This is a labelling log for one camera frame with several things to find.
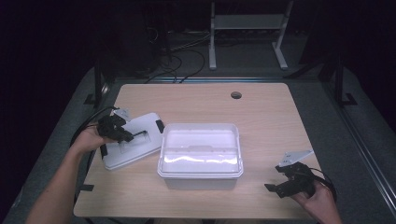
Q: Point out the black table edge clip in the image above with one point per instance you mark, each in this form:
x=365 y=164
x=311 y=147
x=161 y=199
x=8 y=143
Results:
x=86 y=188

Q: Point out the person's left hand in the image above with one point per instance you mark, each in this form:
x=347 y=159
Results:
x=90 y=140

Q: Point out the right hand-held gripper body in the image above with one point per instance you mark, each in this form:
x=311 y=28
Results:
x=299 y=182

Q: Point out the white plastic storage box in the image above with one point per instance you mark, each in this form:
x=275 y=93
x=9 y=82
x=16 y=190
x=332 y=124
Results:
x=200 y=155

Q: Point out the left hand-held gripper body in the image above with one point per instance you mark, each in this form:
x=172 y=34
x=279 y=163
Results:
x=109 y=127

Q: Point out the black metal stand post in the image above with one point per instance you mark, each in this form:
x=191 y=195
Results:
x=340 y=84
x=98 y=81

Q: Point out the white metal stand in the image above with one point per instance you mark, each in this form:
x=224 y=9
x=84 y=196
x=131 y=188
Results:
x=249 y=23

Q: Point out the person's right hand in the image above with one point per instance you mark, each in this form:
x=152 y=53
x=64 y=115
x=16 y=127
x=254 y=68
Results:
x=320 y=205

